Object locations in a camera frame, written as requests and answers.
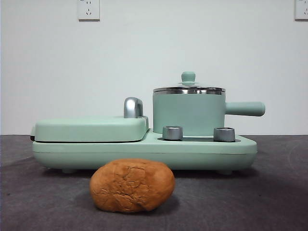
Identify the glass lid with green knob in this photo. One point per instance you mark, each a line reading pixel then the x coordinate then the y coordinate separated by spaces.
pixel 188 76

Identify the brown potato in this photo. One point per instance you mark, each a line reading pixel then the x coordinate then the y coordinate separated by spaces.
pixel 132 185

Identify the silver control knob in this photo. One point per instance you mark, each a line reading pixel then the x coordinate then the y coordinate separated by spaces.
pixel 172 133
pixel 224 134

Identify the green breakfast machine base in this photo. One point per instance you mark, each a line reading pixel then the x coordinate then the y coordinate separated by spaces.
pixel 144 154

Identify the white wall socket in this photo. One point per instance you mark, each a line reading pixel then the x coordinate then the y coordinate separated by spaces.
pixel 302 9
pixel 88 9

